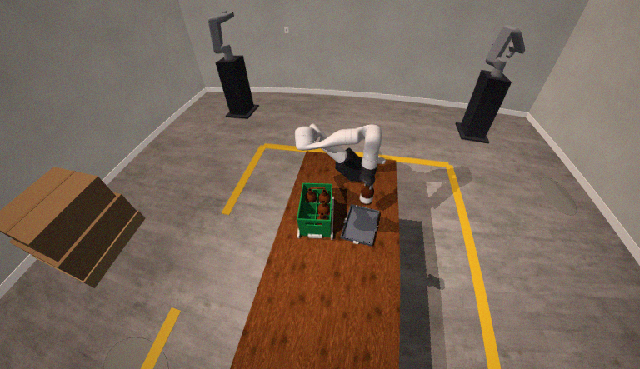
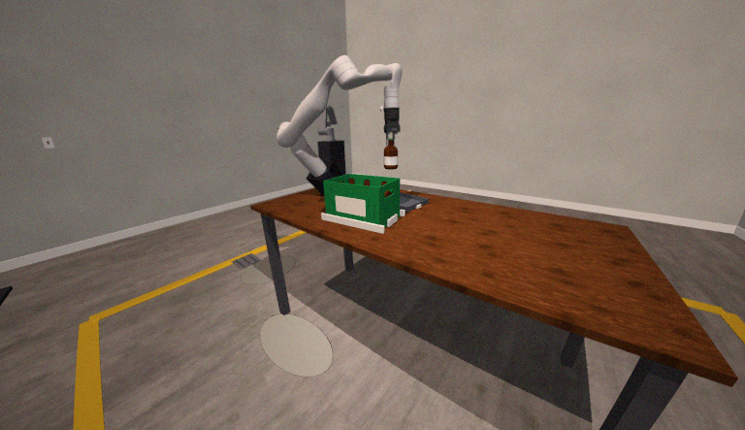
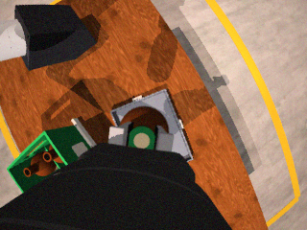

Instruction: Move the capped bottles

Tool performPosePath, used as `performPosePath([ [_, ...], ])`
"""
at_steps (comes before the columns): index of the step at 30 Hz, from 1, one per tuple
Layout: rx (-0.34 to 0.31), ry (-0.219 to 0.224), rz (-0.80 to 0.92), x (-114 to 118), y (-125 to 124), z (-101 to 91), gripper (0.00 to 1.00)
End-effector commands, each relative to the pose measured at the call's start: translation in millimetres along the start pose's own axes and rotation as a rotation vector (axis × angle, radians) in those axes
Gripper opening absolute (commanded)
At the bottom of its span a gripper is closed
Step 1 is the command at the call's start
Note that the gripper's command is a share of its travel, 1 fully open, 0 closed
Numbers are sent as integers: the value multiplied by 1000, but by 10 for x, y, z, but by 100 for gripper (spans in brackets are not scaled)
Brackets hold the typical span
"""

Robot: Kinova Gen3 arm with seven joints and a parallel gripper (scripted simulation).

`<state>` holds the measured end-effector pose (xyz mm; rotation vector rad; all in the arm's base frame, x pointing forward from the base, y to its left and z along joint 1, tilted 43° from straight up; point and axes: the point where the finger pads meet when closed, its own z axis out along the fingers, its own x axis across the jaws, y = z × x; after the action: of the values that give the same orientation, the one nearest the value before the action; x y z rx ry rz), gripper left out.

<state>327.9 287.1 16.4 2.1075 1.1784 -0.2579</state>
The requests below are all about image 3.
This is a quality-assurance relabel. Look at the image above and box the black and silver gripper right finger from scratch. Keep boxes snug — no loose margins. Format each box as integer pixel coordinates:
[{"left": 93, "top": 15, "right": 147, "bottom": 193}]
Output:
[{"left": 153, "top": 126, "right": 174, "bottom": 151}]

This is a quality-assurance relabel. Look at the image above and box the green bottle crate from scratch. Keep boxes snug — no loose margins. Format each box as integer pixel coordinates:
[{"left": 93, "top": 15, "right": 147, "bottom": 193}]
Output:
[{"left": 7, "top": 126, "right": 91, "bottom": 193}]

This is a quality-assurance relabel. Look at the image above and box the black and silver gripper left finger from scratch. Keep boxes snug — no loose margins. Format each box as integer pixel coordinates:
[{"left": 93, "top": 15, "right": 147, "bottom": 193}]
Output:
[{"left": 108, "top": 122, "right": 133, "bottom": 146}]

